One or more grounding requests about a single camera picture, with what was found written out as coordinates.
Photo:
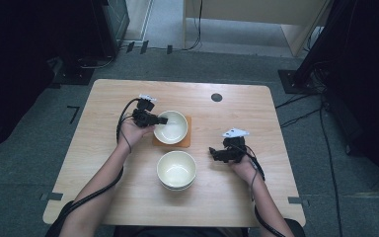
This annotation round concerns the orange square coaster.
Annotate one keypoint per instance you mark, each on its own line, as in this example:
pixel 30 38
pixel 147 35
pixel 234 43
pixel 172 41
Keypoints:
pixel 186 142

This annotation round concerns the black floor tape corner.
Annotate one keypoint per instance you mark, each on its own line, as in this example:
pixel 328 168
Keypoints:
pixel 75 112

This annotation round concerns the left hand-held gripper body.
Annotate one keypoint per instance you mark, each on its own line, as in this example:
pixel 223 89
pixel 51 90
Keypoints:
pixel 143 117

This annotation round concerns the black stand base plate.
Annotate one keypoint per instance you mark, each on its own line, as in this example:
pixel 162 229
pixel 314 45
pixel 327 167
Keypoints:
pixel 296 82

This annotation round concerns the dark curtain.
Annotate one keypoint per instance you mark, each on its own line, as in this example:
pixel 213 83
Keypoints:
pixel 16 65
pixel 368 82

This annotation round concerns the person's left hand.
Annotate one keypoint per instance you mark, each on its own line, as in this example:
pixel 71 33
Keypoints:
pixel 131 133

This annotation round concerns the person's right hand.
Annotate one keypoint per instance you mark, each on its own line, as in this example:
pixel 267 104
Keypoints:
pixel 246 169

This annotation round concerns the black equipment cabinet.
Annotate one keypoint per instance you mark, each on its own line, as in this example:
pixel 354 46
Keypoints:
pixel 110 23

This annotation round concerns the round dark table grommet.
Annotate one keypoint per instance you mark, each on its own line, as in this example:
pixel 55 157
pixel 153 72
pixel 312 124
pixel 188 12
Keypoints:
pixel 216 97

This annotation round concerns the beige wooden furniture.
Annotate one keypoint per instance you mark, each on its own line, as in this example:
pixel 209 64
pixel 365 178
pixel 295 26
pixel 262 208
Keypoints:
pixel 260 10

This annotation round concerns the cream ceramic bowl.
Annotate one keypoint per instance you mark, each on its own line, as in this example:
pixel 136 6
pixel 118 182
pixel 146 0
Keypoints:
pixel 177 189
pixel 174 130
pixel 176 169

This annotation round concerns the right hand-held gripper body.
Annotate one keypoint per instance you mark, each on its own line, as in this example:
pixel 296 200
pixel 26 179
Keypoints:
pixel 234 149

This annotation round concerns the grey tape strip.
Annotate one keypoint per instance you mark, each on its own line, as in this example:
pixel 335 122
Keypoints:
pixel 297 200
pixel 52 196

